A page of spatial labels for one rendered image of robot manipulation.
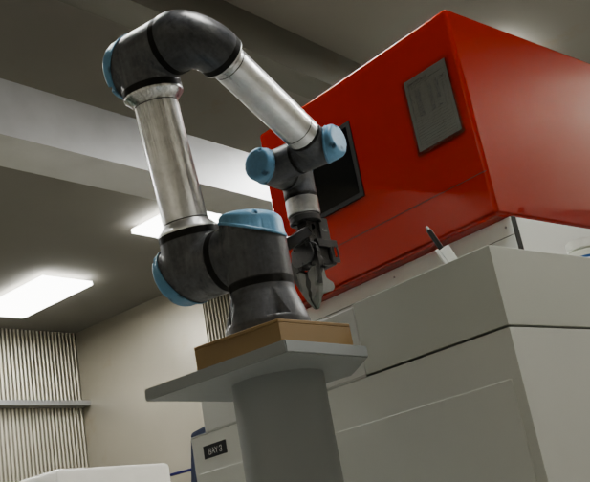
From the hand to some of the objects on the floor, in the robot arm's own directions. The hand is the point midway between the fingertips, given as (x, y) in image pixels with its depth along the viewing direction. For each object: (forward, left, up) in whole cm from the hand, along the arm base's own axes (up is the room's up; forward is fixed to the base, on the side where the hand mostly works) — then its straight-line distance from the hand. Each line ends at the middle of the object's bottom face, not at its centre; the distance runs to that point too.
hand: (313, 302), depth 204 cm
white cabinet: (+22, -12, -102) cm, 105 cm away
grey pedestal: (-50, -8, -100) cm, 113 cm away
